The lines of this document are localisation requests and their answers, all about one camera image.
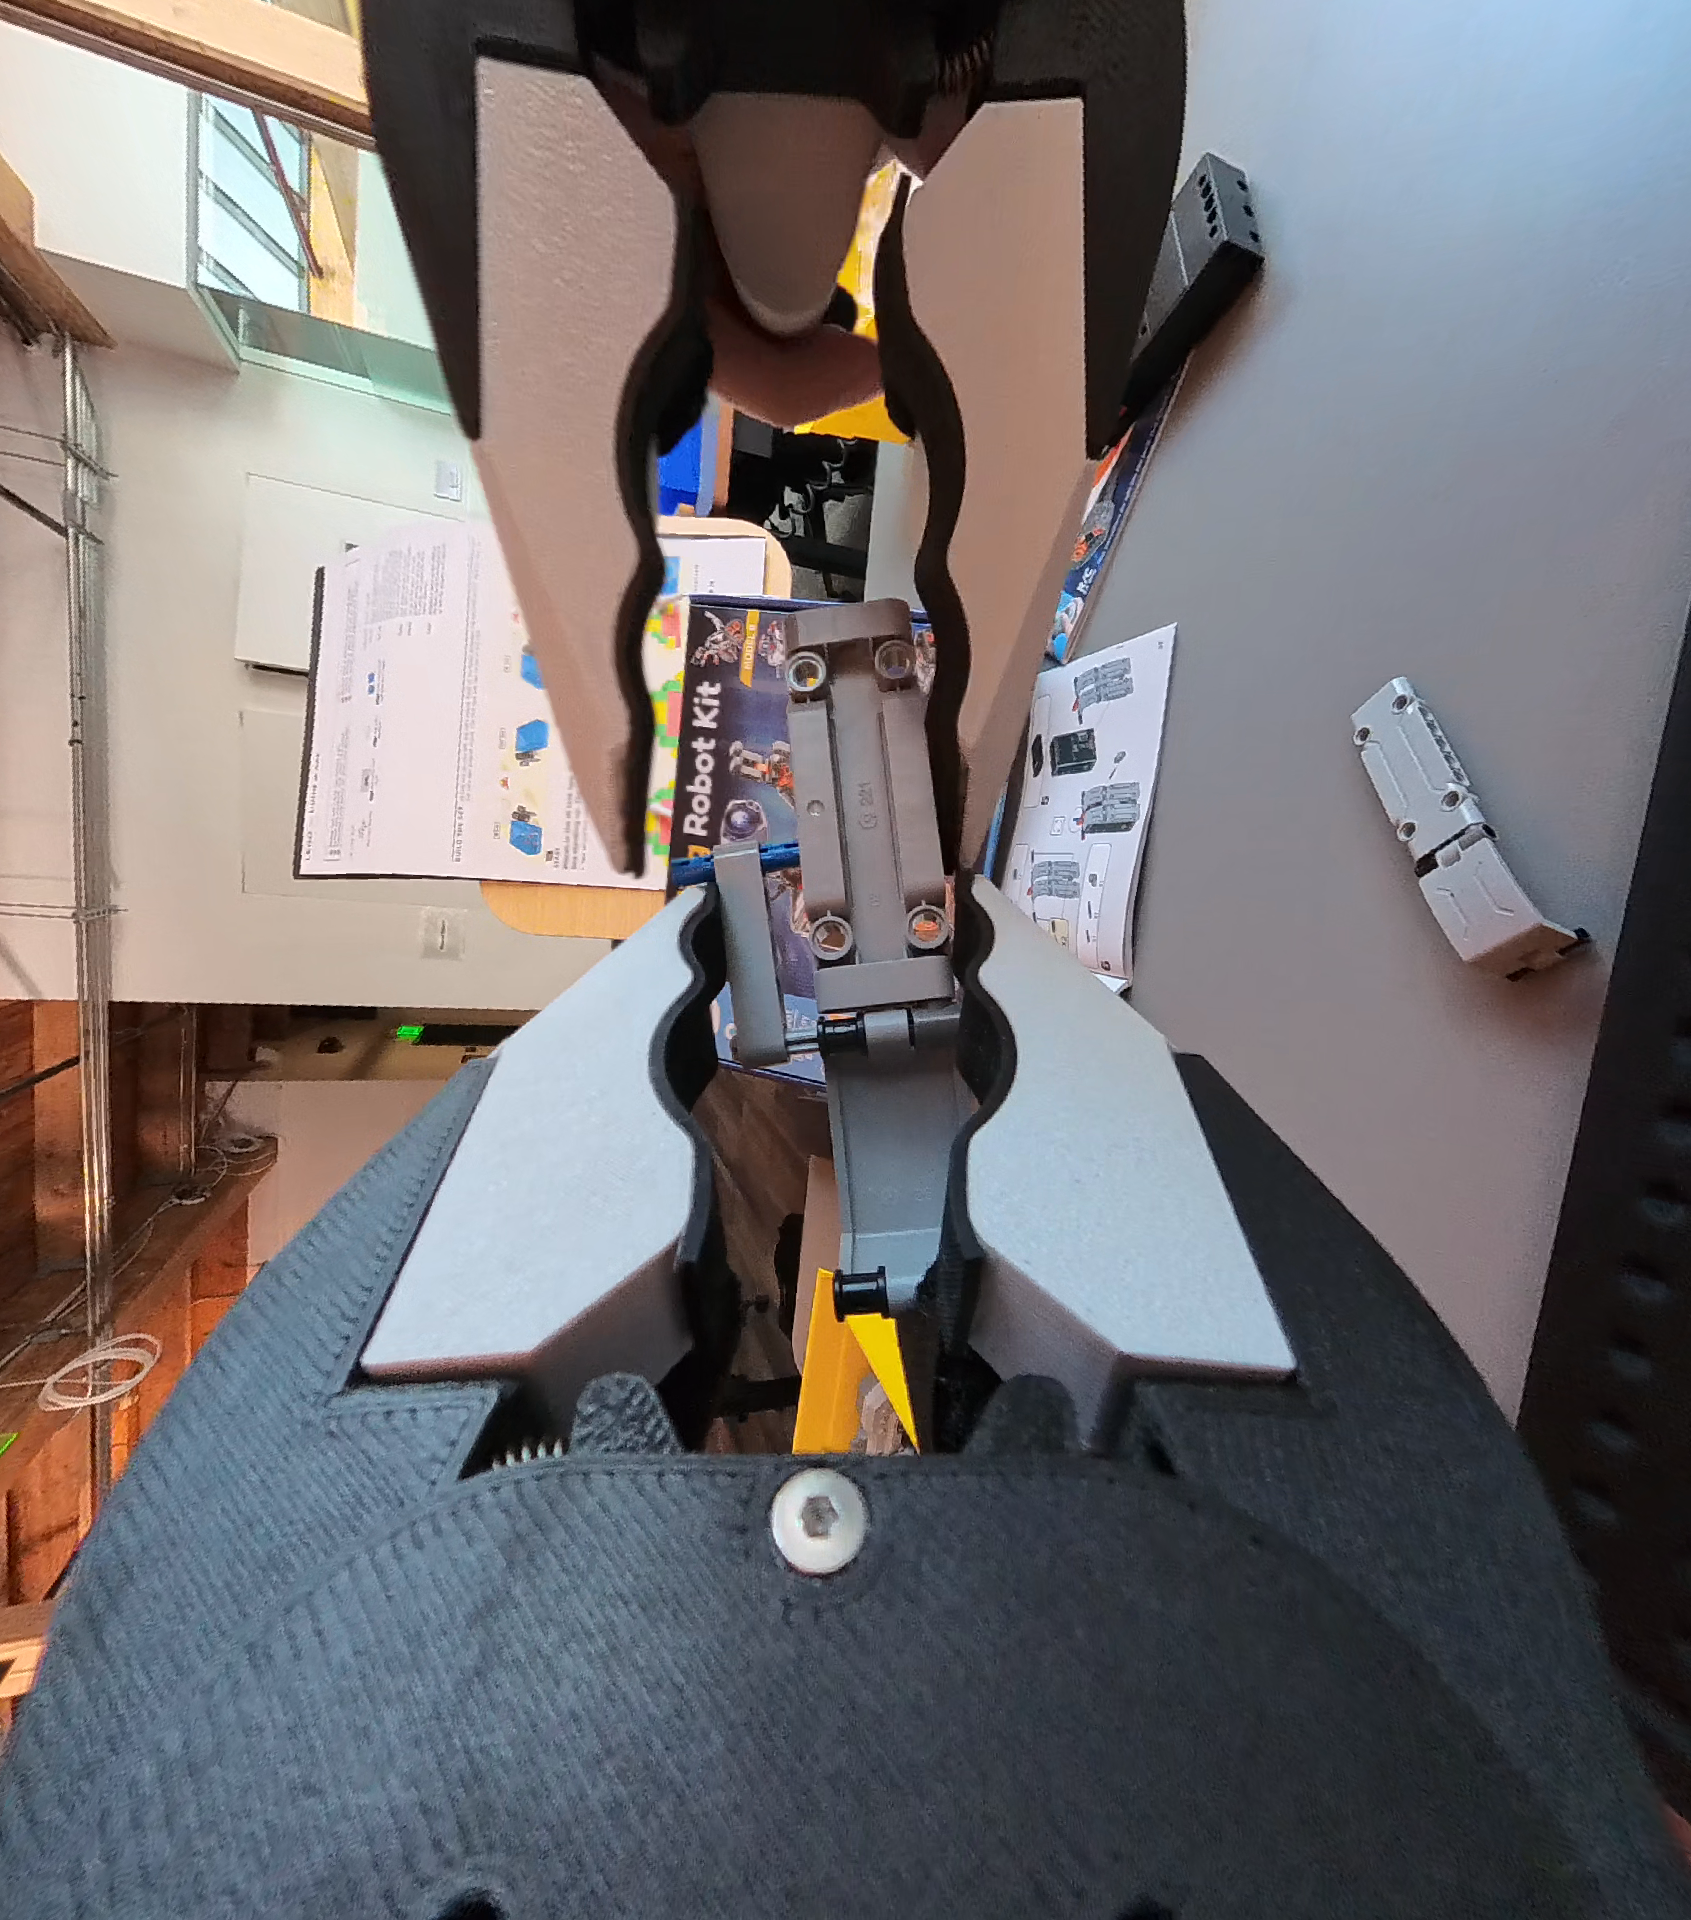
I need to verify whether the colourful printed leaflet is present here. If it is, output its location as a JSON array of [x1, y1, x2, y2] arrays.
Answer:
[[1047, 352, 1191, 663]]

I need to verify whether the white assembly instruction booklet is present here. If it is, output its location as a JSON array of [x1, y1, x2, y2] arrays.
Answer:
[[1001, 623, 1179, 997]]

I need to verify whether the grey building block assembly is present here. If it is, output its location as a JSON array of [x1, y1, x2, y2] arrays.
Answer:
[[677, 596, 969, 1323]]

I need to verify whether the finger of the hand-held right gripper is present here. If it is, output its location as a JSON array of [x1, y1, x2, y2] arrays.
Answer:
[[875, 99, 1089, 872], [474, 56, 723, 883]]

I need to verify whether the blue robot kit box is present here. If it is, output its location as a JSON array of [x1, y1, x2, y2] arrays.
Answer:
[[662, 596, 1029, 1071]]

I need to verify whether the white cable coil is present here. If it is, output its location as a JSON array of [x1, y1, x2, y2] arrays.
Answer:
[[40, 1332, 166, 1412]]

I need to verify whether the black perforated panel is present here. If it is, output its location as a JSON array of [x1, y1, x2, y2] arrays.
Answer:
[[1517, 284, 1691, 1862]]

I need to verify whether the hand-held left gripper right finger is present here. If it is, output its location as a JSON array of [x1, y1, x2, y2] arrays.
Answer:
[[919, 876, 1299, 1451]]

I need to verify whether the black battery box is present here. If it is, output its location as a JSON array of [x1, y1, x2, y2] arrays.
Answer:
[[1117, 151, 1267, 423]]

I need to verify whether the yellow plastic piece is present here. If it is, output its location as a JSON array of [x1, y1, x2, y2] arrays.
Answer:
[[791, 1266, 921, 1454]]

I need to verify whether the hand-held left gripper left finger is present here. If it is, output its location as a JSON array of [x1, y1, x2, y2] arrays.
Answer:
[[362, 883, 721, 1446]]

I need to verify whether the person's right hand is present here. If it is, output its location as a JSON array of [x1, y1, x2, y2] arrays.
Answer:
[[709, 293, 887, 426]]

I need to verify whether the metal conduit pipe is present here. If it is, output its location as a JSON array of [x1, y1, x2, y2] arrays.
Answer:
[[58, 336, 124, 1489]]

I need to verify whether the white printed instruction sheet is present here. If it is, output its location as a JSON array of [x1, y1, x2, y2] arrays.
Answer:
[[294, 517, 771, 888]]

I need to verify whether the grey block module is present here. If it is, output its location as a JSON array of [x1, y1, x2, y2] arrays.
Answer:
[[1351, 674, 1593, 981]]

